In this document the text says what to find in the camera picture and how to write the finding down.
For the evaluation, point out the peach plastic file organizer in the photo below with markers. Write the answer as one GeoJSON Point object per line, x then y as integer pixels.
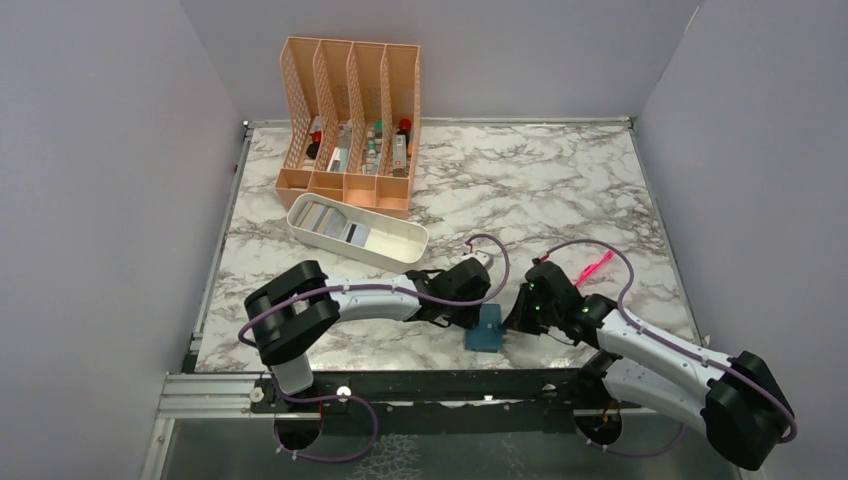
{"type": "Point", "coordinates": [356, 117]}

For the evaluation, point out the teal capped tubes in organizer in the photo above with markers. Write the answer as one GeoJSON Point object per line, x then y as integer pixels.
{"type": "Point", "coordinates": [372, 163]}

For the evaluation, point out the grey box in organizer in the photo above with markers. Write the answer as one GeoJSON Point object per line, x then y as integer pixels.
{"type": "Point", "coordinates": [340, 154]}

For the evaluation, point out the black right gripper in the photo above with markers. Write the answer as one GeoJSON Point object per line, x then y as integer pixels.
{"type": "Point", "coordinates": [518, 318]}

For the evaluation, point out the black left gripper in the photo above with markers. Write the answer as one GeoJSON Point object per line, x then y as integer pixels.
{"type": "Point", "coordinates": [466, 320]}

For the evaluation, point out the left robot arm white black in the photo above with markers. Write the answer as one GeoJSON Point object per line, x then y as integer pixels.
{"type": "Point", "coordinates": [289, 314]}

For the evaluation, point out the pink small object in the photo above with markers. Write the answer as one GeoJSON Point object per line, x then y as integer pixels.
{"type": "Point", "coordinates": [587, 272]}

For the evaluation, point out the white oblong plastic tray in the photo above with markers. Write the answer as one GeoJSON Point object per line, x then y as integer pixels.
{"type": "Point", "coordinates": [372, 238]}

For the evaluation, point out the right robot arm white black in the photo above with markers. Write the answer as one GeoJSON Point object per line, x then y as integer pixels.
{"type": "Point", "coordinates": [733, 401]}

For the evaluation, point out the red black item in organizer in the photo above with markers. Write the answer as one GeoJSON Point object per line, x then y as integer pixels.
{"type": "Point", "coordinates": [314, 145]}

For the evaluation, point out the red capped stick in organizer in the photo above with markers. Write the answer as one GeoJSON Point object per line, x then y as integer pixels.
{"type": "Point", "coordinates": [401, 151]}

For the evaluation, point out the teal card holder wallet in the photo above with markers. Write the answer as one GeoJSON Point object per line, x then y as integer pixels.
{"type": "Point", "coordinates": [488, 335]}

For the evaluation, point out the black mounting rail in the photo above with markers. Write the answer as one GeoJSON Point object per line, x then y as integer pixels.
{"type": "Point", "coordinates": [441, 401]}

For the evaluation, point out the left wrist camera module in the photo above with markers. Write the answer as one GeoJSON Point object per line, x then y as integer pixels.
{"type": "Point", "coordinates": [484, 258]}

